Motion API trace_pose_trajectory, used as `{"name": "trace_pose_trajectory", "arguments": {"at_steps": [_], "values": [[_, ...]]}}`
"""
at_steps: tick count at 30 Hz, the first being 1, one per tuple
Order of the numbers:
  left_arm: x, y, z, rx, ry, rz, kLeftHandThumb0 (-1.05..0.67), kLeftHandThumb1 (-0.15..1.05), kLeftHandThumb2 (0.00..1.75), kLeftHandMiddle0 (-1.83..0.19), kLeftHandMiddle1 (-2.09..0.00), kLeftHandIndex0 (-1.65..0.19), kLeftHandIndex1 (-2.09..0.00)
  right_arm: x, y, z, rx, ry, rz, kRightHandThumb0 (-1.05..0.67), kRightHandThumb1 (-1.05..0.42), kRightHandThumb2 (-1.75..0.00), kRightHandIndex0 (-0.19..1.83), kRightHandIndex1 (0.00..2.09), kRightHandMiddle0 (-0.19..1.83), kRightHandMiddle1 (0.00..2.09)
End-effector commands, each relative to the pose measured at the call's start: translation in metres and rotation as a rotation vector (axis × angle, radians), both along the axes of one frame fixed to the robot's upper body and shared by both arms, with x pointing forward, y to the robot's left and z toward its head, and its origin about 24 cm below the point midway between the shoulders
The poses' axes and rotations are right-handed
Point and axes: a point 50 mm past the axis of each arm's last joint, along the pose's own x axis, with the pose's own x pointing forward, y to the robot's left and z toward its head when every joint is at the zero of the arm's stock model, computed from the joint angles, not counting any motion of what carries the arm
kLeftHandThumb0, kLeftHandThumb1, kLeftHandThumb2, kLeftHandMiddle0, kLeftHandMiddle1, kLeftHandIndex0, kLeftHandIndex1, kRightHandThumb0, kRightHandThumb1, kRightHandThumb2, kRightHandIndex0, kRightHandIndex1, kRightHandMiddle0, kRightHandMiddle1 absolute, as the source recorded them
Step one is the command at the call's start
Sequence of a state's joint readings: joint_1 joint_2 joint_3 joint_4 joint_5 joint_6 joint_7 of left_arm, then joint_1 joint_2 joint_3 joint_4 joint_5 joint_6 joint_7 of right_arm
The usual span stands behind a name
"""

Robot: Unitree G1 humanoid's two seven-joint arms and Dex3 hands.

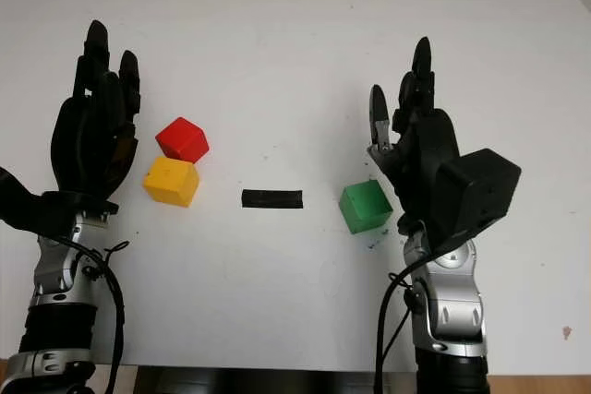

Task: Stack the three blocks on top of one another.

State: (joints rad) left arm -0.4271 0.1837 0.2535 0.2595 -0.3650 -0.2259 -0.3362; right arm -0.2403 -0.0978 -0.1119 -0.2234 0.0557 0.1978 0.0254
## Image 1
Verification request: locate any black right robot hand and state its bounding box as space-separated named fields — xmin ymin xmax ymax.
xmin=367 ymin=37 xmax=463 ymax=247

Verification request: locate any yellow cube block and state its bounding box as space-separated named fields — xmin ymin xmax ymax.
xmin=142 ymin=156 xmax=200 ymax=209

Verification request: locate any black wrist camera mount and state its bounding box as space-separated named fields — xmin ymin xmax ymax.
xmin=0 ymin=165 xmax=119 ymax=234
xmin=428 ymin=148 xmax=523 ymax=252

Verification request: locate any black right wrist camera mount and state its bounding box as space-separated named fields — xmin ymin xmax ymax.
xmin=428 ymin=148 xmax=523 ymax=252

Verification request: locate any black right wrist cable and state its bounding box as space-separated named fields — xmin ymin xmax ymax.
xmin=374 ymin=255 xmax=435 ymax=394

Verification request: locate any dark robot torso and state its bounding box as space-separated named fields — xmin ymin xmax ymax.
xmin=133 ymin=365 xmax=416 ymax=394

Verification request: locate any red cube block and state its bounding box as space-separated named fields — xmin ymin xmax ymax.
xmin=154 ymin=116 xmax=211 ymax=164

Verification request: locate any black tape strip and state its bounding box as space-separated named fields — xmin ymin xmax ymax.
xmin=241 ymin=188 xmax=305 ymax=210

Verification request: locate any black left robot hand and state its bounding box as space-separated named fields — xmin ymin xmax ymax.
xmin=49 ymin=19 xmax=141 ymax=204

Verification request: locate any green cube block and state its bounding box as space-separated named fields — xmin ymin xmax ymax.
xmin=339 ymin=180 xmax=394 ymax=234

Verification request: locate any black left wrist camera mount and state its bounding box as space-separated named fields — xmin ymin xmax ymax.
xmin=0 ymin=165 xmax=119 ymax=234

